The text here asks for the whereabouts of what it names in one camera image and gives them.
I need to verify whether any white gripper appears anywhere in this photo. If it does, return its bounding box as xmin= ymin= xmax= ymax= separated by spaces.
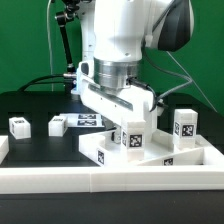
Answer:
xmin=78 ymin=60 xmax=157 ymax=144

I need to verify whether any white square table top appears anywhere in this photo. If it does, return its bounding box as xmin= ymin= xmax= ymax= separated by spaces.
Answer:
xmin=78 ymin=128 xmax=205 ymax=167

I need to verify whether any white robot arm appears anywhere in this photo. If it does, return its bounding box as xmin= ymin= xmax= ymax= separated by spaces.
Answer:
xmin=63 ymin=0 xmax=194 ymax=140

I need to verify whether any white marker base plate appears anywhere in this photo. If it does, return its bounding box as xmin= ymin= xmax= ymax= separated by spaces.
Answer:
xmin=61 ymin=113 xmax=103 ymax=127

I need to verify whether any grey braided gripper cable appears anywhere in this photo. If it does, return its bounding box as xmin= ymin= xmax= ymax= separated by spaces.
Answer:
xmin=127 ymin=49 xmax=194 ymax=113

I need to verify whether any black cable bundle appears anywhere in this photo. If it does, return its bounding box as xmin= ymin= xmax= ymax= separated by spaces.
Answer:
xmin=17 ymin=73 xmax=77 ymax=93

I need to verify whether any white U-shaped obstacle wall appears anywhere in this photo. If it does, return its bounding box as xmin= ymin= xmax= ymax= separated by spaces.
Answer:
xmin=0 ymin=146 xmax=224 ymax=194

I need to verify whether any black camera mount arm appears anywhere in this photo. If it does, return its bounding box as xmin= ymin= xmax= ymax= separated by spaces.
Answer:
xmin=55 ymin=0 xmax=80 ymax=93

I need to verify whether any thin white cable left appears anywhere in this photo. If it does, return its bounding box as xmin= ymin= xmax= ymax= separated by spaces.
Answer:
xmin=46 ymin=0 xmax=56 ymax=92

